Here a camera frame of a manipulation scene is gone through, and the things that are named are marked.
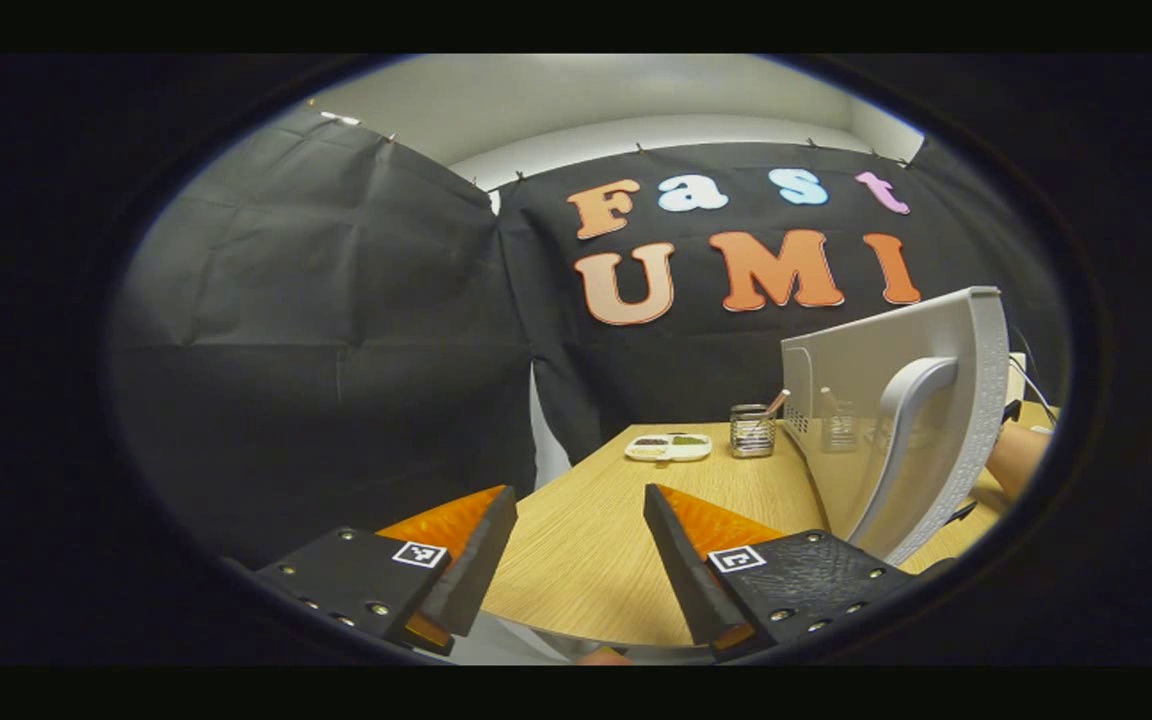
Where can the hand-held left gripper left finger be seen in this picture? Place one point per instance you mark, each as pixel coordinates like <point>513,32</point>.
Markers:
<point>481,570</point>

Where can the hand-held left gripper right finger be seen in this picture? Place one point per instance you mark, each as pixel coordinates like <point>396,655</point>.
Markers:
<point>681,580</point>

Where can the white divided seasoning dish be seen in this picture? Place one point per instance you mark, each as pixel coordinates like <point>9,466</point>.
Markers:
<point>668,447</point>

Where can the metal mesh utensil cup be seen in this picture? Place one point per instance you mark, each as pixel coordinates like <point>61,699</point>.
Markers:
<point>751,435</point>

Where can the wooden utensil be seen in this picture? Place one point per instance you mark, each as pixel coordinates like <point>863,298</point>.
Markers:
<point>778,402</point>

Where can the black backdrop cloth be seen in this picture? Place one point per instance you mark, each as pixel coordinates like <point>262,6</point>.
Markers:
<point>336,350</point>

